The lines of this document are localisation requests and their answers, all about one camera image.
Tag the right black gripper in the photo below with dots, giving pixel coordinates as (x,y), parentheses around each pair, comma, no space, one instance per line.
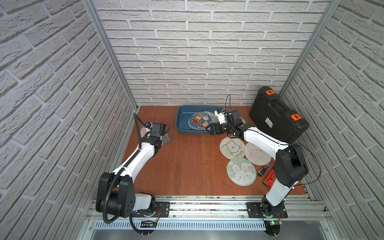
(217,125)

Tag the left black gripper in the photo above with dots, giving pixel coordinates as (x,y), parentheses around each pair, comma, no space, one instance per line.
(163,139)

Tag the white alpaca coaster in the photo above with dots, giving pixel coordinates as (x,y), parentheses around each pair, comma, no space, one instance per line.
(232,148)

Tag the blue car animals coaster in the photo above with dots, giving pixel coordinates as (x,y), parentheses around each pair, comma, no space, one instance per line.
(194,122)

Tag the green bunny coaster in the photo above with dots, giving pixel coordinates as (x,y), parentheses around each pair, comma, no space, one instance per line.
(241,172)

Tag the purple bunny coaster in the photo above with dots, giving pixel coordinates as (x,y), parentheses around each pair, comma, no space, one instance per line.
(145,130)

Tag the blue denim bears coaster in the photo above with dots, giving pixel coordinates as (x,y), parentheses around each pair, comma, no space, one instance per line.
(208,118)

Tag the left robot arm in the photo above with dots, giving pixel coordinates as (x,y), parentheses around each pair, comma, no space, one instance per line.
(116,195)

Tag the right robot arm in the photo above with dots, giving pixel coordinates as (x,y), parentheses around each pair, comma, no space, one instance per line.
(290,163)

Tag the teal plastic storage box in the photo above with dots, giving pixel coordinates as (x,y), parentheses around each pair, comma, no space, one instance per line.
(183,118)

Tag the black tool case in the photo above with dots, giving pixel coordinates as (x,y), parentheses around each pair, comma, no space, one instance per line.
(277,126)

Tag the pale moon bunny coaster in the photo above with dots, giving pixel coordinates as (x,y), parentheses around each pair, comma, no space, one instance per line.
(256,156)

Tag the yellow black screwdriver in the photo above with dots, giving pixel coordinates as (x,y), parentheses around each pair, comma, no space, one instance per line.
(262,171)

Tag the red black screwdriver tool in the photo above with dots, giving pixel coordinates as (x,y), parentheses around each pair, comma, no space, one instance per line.
(269,180)

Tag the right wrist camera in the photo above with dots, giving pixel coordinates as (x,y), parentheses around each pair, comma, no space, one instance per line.
(221,115)

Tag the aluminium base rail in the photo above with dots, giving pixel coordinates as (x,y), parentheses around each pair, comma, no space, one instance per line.
(227,213)

